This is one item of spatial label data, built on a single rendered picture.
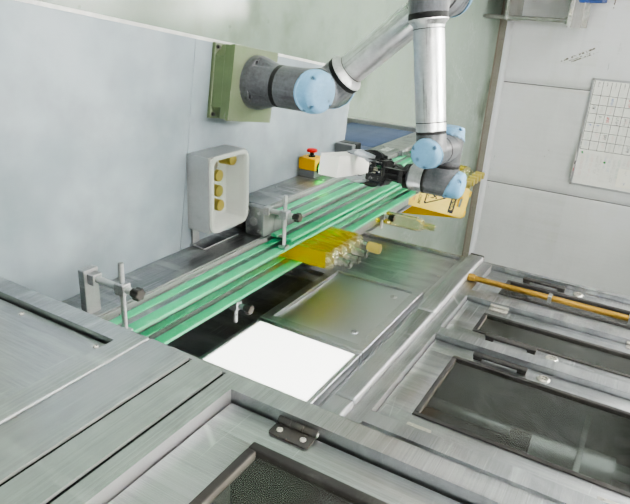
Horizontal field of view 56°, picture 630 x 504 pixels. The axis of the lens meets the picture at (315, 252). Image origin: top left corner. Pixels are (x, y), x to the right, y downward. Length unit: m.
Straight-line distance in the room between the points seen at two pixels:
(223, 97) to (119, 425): 1.11
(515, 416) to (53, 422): 1.11
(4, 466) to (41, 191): 0.75
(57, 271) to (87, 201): 0.18
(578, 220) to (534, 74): 1.78
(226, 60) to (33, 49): 0.56
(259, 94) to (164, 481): 1.19
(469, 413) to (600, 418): 0.33
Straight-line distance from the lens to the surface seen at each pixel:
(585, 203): 7.69
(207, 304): 1.66
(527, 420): 1.60
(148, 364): 0.94
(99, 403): 0.87
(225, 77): 1.73
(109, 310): 1.46
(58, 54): 1.42
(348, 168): 1.77
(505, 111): 7.67
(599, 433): 1.64
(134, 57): 1.55
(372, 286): 2.03
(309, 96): 1.64
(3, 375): 0.99
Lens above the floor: 1.87
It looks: 27 degrees down
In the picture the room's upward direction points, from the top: 105 degrees clockwise
